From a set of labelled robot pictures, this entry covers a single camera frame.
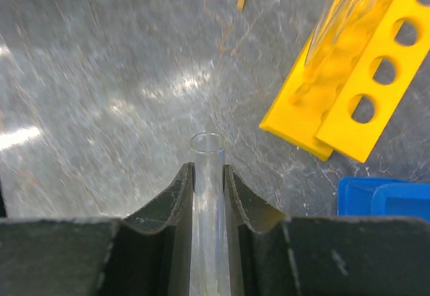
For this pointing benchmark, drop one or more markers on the yellow test tube rack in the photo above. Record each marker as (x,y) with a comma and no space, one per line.
(345,102)

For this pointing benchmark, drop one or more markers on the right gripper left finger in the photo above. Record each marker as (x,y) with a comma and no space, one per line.
(151,251)

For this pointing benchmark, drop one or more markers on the blue plastic bin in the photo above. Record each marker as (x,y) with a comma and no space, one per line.
(369,196)

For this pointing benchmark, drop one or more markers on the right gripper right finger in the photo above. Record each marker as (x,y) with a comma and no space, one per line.
(258,249)

